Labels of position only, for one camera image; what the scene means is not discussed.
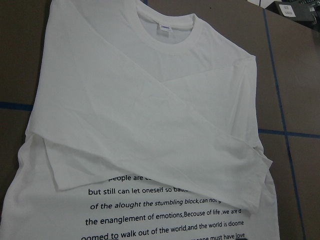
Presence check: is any white printed t-shirt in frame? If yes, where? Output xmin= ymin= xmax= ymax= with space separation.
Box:
xmin=0 ymin=0 xmax=280 ymax=240

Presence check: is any black laptop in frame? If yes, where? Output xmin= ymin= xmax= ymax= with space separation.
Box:
xmin=265 ymin=0 xmax=320 ymax=28

